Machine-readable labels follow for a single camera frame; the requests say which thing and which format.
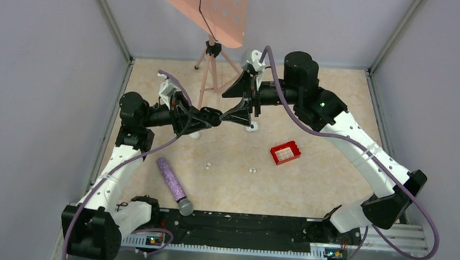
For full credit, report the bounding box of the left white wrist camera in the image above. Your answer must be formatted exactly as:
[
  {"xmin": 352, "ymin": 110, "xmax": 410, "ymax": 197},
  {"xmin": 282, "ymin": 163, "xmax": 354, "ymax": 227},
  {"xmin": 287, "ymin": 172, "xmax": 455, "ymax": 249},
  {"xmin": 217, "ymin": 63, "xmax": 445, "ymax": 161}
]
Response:
[{"xmin": 159, "ymin": 79, "xmax": 178, "ymax": 109}]

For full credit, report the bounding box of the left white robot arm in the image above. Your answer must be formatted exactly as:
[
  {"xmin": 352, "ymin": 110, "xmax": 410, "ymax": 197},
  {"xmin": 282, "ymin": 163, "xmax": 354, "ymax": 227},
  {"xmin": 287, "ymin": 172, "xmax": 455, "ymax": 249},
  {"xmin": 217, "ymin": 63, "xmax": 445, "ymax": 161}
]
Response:
[{"xmin": 61, "ymin": 90, "xmax": 223, "ymax": 260}]

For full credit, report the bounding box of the red plastic block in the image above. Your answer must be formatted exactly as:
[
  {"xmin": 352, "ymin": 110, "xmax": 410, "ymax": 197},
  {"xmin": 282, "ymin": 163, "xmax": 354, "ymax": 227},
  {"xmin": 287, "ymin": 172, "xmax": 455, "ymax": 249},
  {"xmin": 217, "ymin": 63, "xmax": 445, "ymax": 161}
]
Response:
[{"xmin": 270, "ymin": 140, "xmax": 302, "ymax": 166}]

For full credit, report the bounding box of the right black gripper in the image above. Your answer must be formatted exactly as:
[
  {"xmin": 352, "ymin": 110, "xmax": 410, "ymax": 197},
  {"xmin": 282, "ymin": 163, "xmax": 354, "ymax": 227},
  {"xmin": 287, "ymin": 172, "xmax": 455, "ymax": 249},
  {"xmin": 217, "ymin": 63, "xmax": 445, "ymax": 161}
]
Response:
[{"xmin": 220, "ymin": 68, "xmax": 302, "ymax": 131}]

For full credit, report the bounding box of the pink music stand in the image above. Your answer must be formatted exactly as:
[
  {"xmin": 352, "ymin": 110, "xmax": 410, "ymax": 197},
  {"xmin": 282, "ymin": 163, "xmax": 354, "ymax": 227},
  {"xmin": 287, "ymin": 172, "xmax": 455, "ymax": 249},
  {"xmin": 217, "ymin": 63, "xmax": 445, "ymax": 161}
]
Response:
[{"xmin": 166, "ymin": 0, "xmax": 249, "ymax": 108}]

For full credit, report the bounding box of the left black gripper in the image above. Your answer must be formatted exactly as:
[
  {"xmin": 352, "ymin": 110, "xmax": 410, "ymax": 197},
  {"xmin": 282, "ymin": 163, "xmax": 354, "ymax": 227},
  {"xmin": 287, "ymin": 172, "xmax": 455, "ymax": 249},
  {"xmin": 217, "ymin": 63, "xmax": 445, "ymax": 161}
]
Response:
[{"xmin": 141, "ymin": 88, "xmax": 214, "ymax": 137}]

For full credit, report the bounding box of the purple glitter microphone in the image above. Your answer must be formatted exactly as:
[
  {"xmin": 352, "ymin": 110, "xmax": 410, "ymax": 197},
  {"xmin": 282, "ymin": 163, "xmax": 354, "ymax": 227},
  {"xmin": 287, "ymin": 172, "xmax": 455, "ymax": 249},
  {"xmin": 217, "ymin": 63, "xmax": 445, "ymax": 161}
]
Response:
[{"xmin": 156, "ymin": 157, "xmax": 194, "ymax": 216}]

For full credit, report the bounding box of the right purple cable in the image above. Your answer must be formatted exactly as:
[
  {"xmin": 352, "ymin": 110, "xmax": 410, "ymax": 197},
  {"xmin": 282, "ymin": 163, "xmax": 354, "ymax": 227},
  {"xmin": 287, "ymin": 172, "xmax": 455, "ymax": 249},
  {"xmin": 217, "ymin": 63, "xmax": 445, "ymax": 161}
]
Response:
[{"xmin": 247, "ymin": 45, "xmax": 453, "ymax": 260}]

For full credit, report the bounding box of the white earbud charging case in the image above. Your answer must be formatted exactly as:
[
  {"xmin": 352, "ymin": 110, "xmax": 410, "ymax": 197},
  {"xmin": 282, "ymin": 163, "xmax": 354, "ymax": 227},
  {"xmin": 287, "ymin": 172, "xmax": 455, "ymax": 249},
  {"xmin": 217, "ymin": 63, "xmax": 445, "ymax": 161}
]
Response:
[{"xmin": 245, "ymin": 121, "xmax": 259, "ymax": 133}]

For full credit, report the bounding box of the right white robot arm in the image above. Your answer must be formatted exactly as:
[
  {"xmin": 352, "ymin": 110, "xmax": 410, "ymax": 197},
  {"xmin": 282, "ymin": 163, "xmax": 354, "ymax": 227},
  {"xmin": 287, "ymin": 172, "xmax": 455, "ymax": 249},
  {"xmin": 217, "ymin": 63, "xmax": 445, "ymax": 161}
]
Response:
[{"xmin": 221, "ymin": 50, "xmax": 427, "ymax": 243}]

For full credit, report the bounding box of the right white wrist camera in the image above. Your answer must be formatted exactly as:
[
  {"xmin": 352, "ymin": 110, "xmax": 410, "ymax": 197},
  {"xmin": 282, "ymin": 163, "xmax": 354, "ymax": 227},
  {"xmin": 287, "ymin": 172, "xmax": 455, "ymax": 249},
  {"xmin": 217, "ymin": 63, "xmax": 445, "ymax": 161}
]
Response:
[{"xmin": 241, "ymin": 49, "xmax": 266, "ymax": 75}]

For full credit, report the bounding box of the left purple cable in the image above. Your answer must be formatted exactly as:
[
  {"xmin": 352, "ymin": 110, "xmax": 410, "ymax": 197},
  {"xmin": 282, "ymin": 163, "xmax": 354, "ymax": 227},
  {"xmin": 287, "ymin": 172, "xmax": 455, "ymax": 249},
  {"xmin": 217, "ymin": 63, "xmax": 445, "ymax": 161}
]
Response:
[{"xmin": 61, "ymin": 63, "xmax": 196, "ymax": 260}]

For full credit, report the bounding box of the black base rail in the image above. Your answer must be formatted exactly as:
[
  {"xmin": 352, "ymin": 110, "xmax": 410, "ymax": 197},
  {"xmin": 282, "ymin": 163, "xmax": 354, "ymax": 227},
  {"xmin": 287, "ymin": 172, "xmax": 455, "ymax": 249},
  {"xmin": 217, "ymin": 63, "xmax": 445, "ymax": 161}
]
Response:
[{"xmin": 150, "ymin": 208, "xmax": 362, "ymax": 260}]

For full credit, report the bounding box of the purple cable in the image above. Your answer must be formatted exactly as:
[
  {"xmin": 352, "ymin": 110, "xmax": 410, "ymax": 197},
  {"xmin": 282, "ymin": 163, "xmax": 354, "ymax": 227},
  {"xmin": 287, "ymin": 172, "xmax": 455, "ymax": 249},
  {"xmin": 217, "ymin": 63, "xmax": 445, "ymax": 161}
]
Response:
[
  {"xmin": 247, "ymin": 45, "xmax": 453, "ymax": 260},
  {"xmin": 61, "ymin": 63, "xmax": 196, "ymax": 260}
]

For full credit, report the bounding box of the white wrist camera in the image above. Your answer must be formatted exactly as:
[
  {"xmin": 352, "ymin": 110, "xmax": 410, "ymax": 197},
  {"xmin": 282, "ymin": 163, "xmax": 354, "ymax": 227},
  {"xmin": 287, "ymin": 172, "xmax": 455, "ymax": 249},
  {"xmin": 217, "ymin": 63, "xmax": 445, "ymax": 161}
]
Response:
[
  {"xmin": 159, "ymin": 79, "xmax": 178, "ymax": 109},
  {"xmin": 241, "ymin": 49, "xmax": 266, "ymax": 75}
]

